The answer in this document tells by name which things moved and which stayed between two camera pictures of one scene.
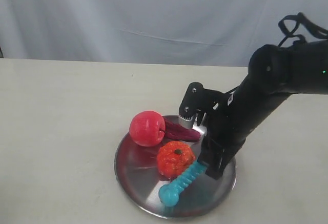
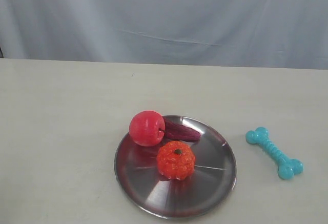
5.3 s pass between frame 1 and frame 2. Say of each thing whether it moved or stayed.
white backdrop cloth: stayed
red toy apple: stayed
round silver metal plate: stayed
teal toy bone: moved
